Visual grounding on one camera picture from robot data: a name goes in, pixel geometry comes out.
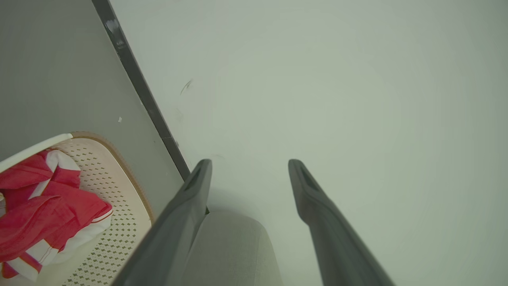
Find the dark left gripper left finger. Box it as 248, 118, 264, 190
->
111, 159, 213, 286

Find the red and white garment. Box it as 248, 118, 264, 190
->
0, 149, 113, 282

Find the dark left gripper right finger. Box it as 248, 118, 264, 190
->
288, 159, 396, 286

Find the black wall baseboard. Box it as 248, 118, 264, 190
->
92, 0, 210, 215

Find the cream perforated laundry basket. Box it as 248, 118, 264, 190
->
0, 132, 155, 286

